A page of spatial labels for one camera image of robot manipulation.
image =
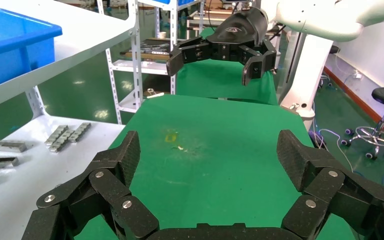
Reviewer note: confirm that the green tablecloth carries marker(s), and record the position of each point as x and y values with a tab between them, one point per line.
212	165

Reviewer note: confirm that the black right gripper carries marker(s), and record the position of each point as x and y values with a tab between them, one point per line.
238	33

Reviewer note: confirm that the white paper cup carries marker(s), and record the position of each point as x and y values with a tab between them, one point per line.
162	34

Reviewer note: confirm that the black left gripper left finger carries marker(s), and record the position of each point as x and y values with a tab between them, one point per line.
109	185

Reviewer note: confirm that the large blue plastic bin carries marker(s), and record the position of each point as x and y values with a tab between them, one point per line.
13	46

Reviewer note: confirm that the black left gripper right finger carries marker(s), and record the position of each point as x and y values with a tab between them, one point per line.
331	185

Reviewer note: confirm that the white metal shelving unit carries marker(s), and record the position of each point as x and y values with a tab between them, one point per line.
79	26

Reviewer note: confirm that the white robot torso column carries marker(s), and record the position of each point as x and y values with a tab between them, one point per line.
308	73

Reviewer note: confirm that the brown tray of metal parts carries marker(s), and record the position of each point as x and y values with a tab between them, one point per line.
152	54

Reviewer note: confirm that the background green covered table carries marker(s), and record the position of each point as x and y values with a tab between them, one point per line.
212	82

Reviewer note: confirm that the small white cylinder part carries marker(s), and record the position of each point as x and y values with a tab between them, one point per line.
180	147

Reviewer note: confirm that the ridged grey metal part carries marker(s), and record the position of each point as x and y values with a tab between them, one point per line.
62	141
79	132
56	135

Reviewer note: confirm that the white wall socket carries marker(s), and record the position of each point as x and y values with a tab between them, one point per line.
358	75

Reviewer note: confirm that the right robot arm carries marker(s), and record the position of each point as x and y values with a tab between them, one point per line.
328	16

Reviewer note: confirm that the background white storage rack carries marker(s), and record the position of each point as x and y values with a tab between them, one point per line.
145	68

